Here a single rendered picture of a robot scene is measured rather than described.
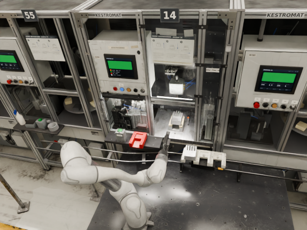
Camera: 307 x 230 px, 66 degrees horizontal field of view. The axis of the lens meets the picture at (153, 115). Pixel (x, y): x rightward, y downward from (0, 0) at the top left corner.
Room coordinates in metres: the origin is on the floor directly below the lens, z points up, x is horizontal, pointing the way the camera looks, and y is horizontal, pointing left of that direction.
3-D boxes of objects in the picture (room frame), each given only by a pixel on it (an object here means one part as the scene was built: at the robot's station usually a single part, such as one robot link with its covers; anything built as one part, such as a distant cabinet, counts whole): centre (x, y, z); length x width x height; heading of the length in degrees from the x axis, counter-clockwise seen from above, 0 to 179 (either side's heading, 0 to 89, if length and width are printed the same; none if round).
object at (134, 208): (0.93, 0.21, 0.85); 0.18 x 0.16 x 0.22; 25
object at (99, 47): (1.79, 0.20, 1.60); 0.42 x 0.29 x 0.46; 72
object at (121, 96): (1.66, 0.24, 1.37); 0.36 x 0.04 x 0.04; 72
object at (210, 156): (1.34, -0.40, 0.84); 0.36 x 0.14 x 0.10; 72
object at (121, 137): (1.61, 0.31, 0.97); 0.08 x 0.08 x 0.12; 72
